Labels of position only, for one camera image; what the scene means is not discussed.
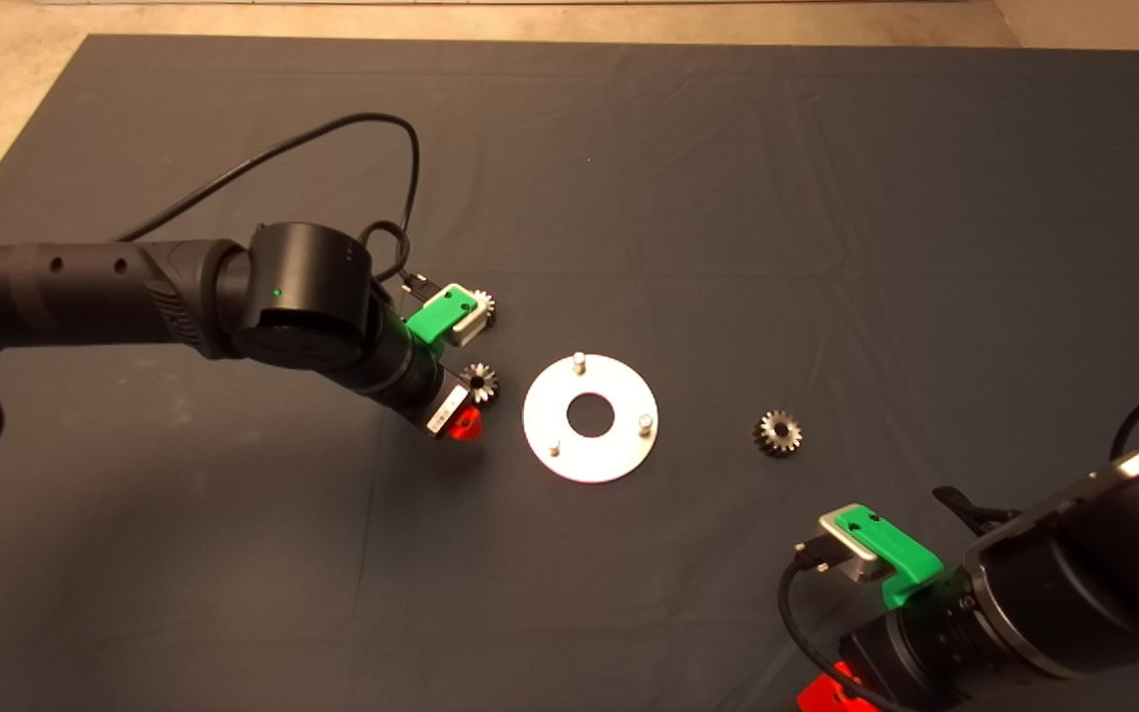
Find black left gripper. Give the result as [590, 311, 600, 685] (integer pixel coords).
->
[362, 316, 483, 442]

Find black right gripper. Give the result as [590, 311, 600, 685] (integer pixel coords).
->
[797, 583, 1015, 712]

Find round metal carrier plate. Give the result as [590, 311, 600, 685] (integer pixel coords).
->
[522, 351, 659, 485]

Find dark grey table cloth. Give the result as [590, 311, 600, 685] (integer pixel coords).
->
[0, 35, 1139, 712]

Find left wrist camera green mount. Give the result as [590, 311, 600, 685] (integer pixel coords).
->
[404, 284, 489, 347]

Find wrist camera green mount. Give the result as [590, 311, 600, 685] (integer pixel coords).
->
[817, 504, 946, 609]
[404, 284, 489, 347]

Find right wrist camera green mount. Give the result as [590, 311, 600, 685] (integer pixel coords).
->
[817, 504, 946, 609]

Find black left camera cable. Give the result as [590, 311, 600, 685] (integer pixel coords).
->
[115, 112, 437, 298]

